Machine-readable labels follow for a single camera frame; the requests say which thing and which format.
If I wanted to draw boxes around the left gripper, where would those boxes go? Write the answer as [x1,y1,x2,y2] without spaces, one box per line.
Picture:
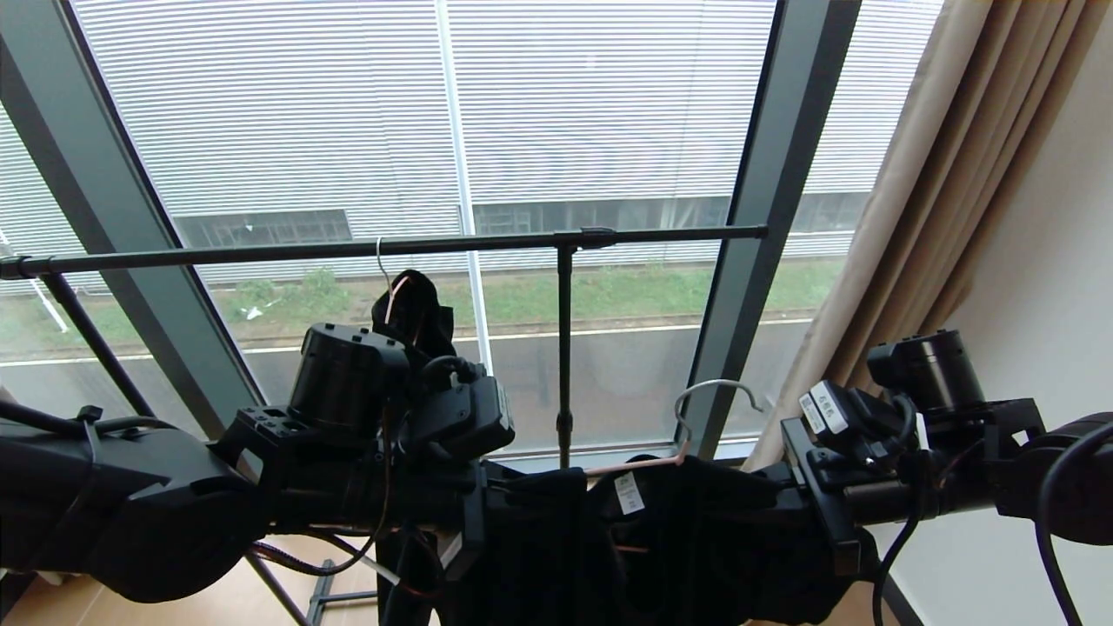
[278,452,488,582]

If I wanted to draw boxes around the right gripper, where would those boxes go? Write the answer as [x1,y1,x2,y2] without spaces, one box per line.
[780,417,996,576]

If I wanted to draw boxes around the pink clothes hanger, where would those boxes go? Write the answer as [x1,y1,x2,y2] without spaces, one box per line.
[584,379,764,477]
[376,236,411,327]

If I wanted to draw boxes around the thin black shorts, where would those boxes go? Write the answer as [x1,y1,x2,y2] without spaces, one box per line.
[378,454,879,626]

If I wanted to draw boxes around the black clothes rack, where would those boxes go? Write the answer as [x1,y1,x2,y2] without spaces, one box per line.
[0,226,770,626]

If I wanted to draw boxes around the beige curtain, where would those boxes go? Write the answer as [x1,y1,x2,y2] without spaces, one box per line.
[743,0,1113,475]

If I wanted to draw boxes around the window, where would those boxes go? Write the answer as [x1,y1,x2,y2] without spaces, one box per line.
[0,0,944,475]

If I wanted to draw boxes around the black cable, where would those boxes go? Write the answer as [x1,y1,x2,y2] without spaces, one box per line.
[1035,419,1113,626]
[0,398,175,440]
[872,513,923,626]

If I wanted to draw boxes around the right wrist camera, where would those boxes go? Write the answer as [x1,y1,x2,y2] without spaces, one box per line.
[798,380,918,462]

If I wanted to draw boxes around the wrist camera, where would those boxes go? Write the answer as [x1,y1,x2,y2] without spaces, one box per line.
[402,355,516,462]
[798,380,918,462]

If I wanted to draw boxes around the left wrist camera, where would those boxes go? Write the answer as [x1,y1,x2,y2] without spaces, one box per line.
[402,355,516,462]

